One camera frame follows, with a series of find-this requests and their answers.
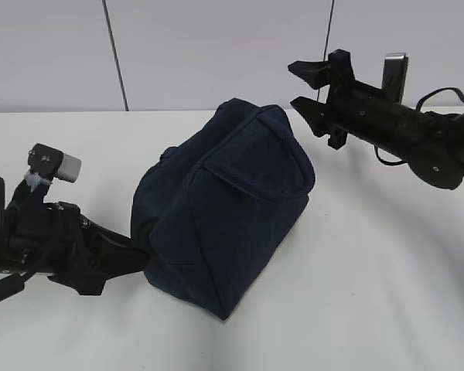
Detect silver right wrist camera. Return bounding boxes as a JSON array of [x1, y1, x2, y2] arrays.
[[382, 52, 409, 104]]

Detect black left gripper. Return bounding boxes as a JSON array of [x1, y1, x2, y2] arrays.
[[6, 181, 149, 296]]

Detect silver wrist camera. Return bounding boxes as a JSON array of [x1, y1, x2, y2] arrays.
[[28, 143, 82, 183], [382, 52, 409, 104]]

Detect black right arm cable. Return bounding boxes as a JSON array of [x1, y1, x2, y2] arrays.
[[373, 87, 464, 169]]

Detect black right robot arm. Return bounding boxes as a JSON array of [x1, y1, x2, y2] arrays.
[[288, 49, 464, 190]]

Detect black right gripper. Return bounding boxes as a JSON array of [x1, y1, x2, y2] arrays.
[[288, 49, 406, 149]]

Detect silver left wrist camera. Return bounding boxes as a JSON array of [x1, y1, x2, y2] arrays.
[[28, 143, 82, 183]]

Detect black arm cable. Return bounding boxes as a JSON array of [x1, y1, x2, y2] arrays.
[[373, 87, 464, 169], [0, 173, 26, 308]]

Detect dark blue lunch bag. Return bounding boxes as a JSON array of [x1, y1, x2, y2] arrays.
[[131, 98, 316, 320]]

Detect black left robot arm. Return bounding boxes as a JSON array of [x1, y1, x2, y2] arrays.
[[0, 186, 149, 301]]

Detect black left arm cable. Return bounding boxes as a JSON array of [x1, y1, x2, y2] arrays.
[[0, 173, 26, 308]]

